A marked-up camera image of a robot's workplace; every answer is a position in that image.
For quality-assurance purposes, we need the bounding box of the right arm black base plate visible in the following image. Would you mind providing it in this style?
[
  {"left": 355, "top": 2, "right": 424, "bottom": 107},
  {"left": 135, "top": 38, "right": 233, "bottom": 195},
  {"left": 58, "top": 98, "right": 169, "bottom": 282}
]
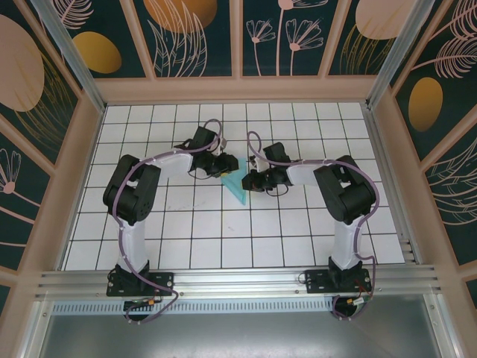
[{"left": 304, "top": 268, "right": 372, "bottom": 296}]

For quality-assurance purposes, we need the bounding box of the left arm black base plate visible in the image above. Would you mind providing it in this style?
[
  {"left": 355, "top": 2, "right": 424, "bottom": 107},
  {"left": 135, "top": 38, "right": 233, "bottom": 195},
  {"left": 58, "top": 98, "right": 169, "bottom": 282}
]
[{"left": 107, "top": 271, "right": 175, "bottom": 298}]

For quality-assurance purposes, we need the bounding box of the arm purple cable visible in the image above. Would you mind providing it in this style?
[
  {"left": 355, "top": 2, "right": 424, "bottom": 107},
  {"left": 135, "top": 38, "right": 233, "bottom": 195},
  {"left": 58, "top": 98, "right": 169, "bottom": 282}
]
[
  {"left": 246, "top": 130, "right": 379, "bottom": 322},
  {"left": 117, "top": 119, "right": 224, "bottom": 326}
]

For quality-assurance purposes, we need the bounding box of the teal cloth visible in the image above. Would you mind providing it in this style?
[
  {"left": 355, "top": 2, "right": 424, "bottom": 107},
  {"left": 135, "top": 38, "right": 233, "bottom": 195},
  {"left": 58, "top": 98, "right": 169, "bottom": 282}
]
[{"left": 220, "top": 156, "right": 249, "bottom": 207}]

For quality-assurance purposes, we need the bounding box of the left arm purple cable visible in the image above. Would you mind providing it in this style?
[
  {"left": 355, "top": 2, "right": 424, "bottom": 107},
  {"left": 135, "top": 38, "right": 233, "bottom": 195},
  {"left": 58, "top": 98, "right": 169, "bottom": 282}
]
[{"left": 117, "top": 119, "right": 224, "bottom": 326}]

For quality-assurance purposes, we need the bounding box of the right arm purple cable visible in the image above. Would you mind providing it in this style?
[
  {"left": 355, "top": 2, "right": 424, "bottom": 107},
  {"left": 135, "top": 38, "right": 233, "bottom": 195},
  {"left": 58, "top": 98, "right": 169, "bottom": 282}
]
[{"left": 246, "top": 130, "right": 379, "bottom": 322}]

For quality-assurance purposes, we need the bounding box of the aluminium mounting rail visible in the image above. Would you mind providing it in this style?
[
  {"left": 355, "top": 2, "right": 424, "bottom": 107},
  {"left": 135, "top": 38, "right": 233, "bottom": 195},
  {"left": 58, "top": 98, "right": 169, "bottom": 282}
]
[{"left": 35, "top": 263, "right": 446, "bottom": 299}]

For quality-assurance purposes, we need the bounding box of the grey metal sheet plate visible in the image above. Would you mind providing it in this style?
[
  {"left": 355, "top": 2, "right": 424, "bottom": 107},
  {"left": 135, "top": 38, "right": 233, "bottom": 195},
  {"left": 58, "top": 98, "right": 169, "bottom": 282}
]
[{"left": 22, "top": 312, "right": 459, "bottom": 358}]

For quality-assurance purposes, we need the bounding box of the aluminium frame post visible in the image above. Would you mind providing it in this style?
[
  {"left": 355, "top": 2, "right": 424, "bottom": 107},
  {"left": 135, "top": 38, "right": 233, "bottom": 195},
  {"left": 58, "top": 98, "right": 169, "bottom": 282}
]
[
  {"left": 366, "top": 0, "right": 448, "bottom": 109},
  {"left": 29, "top": 0, "right": 107, "bottom": 113}
]

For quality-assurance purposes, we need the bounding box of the slotted grey cable duct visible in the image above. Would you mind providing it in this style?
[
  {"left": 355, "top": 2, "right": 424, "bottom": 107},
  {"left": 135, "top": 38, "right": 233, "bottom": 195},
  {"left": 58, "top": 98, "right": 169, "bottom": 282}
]
[{"left": 51, "top": 300, "right": 336, "bottom": 315}]

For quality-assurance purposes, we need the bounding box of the aluminium side rail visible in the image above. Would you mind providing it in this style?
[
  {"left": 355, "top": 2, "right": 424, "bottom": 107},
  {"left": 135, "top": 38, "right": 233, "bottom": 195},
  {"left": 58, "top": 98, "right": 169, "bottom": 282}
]
[{"left": 363, "top": 104, "right": 424, "bottom": 266}]

